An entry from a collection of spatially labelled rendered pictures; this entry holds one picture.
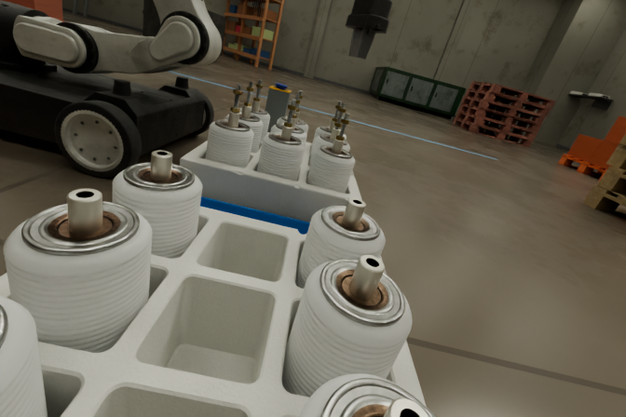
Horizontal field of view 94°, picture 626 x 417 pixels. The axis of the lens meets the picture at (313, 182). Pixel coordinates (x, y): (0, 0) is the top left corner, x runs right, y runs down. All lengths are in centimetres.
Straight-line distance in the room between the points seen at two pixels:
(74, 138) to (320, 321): 85
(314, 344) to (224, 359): 18
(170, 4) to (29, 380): 95
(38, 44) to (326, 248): 108
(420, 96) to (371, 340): 812
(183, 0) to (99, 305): 88
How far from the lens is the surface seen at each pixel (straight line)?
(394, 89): 812
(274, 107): 103
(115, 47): 115
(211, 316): 39
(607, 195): 277
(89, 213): 29
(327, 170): 63
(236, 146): 64
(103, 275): 28
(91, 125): 94
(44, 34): 122
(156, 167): 38
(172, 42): 100
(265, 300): 36
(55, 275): 28
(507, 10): 1130
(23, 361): 23
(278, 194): 62
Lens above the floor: 42
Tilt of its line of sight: 21 degrees down
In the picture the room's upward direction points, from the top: 15 degrees clockwise
